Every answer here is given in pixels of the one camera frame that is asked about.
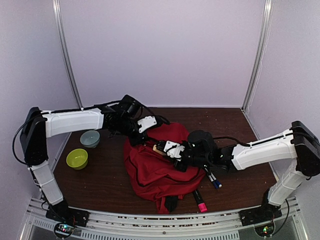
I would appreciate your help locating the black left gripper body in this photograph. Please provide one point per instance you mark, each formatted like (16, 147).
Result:
(134, 140)

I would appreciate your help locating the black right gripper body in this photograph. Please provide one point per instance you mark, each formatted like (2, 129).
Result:
(181, 168)

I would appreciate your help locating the beige highlighter marker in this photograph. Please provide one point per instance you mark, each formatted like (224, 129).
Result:
(154, 148)

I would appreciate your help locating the red student backpack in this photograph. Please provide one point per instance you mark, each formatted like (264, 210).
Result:
(154, 178)

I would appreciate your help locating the blue capped marker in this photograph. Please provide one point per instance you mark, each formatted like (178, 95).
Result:
(216, 180)

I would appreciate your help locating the pink black highlighter marker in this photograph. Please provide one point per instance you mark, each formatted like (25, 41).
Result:
(199, 201)

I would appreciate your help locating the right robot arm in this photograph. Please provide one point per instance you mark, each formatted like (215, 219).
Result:
(297, 143)

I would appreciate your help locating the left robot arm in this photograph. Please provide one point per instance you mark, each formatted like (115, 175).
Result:
(127, 117)

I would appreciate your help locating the light blue ceramic bowl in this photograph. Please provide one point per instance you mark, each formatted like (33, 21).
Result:
(90, 139)

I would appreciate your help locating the lime green bowl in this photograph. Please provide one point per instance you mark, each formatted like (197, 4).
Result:
(77, 159)

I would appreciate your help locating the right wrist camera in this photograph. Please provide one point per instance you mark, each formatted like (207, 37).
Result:
(172, 149)

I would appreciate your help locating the front aluminium rail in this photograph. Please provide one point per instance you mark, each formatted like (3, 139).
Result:
(221, 225)

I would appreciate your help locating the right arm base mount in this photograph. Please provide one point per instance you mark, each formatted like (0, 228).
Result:
(258, 215)

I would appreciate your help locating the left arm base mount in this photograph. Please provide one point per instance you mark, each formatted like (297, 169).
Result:
(70, 216)

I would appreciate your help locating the left aluminium frame post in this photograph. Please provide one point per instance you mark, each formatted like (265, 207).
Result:
(65, 53)

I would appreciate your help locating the aluminium frame post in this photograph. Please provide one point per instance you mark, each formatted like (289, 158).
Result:
(65, 53)
(261, 47)

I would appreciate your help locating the right aluminium frame post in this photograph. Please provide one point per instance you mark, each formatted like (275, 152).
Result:
(261, 47)

